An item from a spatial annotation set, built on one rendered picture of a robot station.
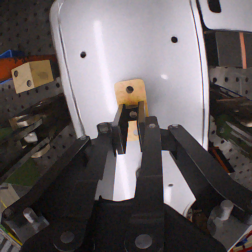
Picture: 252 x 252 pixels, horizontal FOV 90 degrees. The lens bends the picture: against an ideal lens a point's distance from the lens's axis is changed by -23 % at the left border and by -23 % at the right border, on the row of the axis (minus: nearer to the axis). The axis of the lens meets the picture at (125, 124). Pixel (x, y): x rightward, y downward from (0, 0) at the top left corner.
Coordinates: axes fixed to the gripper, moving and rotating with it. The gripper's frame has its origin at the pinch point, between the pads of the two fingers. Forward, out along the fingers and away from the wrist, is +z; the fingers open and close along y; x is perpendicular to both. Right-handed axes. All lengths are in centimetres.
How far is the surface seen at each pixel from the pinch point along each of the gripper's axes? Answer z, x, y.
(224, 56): 8.7, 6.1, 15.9
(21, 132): -2.1, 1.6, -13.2
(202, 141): 6.9, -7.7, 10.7
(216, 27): 6.7, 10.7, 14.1
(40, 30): 37, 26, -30
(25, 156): -3.0, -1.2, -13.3
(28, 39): 37, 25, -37
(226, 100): 13.7, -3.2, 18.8
